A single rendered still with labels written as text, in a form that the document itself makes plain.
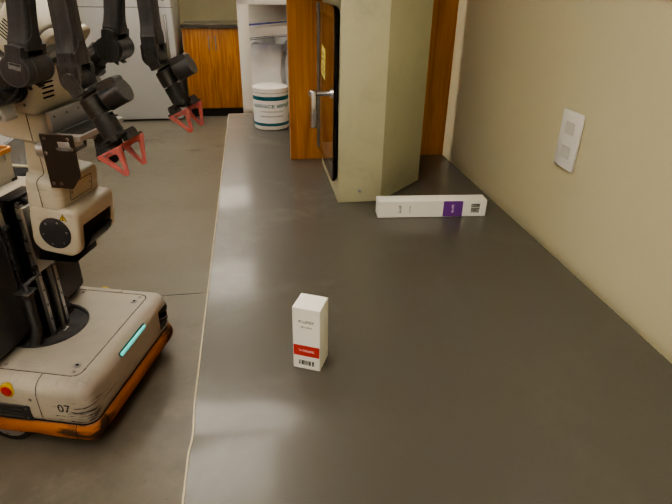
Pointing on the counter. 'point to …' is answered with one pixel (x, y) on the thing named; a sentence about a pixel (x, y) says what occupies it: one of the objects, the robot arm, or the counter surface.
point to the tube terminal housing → (380, 95)
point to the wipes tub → (270, 106)
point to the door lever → (316, 104)
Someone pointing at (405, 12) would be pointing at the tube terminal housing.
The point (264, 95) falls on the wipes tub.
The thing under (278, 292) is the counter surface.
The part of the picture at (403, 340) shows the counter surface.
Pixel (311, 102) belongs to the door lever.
